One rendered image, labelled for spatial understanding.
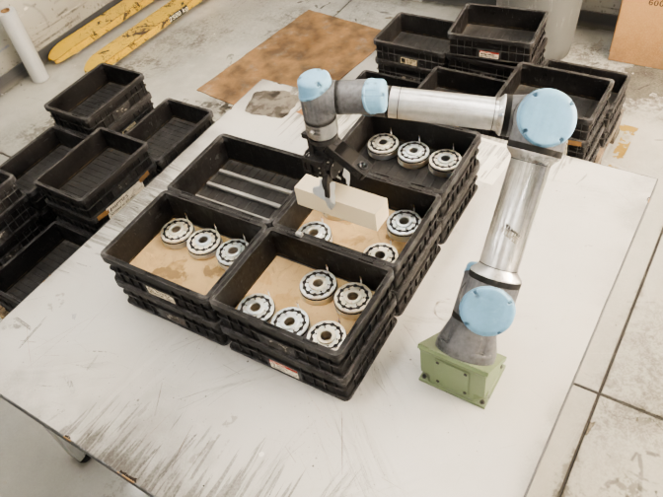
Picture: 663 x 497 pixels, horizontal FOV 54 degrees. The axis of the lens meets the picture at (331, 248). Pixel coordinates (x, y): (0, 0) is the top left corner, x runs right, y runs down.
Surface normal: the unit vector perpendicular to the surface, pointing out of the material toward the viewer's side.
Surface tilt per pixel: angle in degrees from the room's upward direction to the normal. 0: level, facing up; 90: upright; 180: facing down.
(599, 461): 0
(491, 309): 59
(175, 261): 0
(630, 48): 73
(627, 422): 0
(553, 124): 45
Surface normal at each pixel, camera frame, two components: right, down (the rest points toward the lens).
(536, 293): -0.13, -0.67
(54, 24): 0.84, 0.32
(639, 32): -0.53, 0.45
